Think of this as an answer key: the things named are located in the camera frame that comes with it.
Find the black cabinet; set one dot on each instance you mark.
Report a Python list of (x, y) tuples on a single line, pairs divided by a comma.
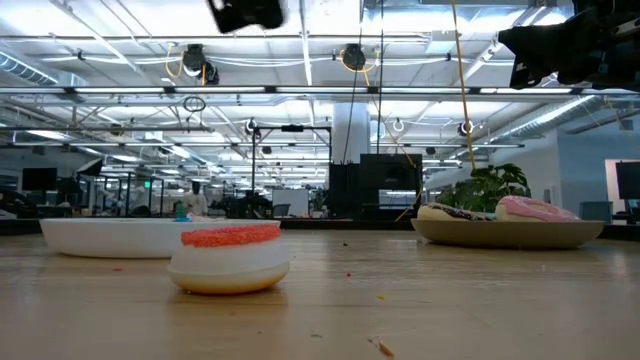
[(375, 187)]

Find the pink frosted donut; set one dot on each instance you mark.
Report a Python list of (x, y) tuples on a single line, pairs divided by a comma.
[(532, 209)]

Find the teal bottle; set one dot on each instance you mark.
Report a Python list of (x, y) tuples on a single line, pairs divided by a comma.
[(180, 211)]

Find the black wall monitor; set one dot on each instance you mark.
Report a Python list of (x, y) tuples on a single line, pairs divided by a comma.
[(39, 179), (628, 180)]

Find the white round plate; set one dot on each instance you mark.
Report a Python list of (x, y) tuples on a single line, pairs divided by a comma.
[(110, 237)]

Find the tan shallow plate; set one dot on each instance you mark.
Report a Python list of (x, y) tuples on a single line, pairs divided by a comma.
[(507, 234)]

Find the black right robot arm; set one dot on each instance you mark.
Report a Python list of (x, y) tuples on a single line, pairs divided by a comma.
[(625, 45)]

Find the white donut with red sprinkles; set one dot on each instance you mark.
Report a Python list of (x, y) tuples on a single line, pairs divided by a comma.
[(230, 260)]

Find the white board panel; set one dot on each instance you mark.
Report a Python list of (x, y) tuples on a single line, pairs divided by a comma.
[(290, 202)]

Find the black metal rig frame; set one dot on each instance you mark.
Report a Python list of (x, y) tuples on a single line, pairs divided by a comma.
[(292, 128)]

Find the chocolate donut with white drizzle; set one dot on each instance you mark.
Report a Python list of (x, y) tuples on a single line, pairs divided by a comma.
[(452, 212)]

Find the green leafy plant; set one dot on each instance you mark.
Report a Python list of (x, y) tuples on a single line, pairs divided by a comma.
[(487, 190)]

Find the person standing in distance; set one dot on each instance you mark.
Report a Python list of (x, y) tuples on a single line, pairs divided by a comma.
[(195, 200)]

